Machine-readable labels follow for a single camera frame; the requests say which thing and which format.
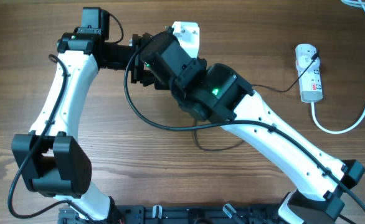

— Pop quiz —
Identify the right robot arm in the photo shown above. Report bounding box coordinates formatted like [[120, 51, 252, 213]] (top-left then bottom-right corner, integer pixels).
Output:
[[137, 30, 364, 223]]

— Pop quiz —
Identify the white power strip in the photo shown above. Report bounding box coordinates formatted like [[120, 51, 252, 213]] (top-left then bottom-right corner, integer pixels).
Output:
[[295, 44, 323, 103]]

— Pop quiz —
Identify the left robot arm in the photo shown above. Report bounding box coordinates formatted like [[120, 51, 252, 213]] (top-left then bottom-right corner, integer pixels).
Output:
[[11, 7, 151, 223]]

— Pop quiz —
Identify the black charging cable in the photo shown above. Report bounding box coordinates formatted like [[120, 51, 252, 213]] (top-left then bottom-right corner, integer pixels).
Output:
[[193, 49, 320, 152]]

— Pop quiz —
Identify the white charger adapter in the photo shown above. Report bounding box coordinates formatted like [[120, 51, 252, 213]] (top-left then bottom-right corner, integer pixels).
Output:
[[296, 53, 320, 72]]

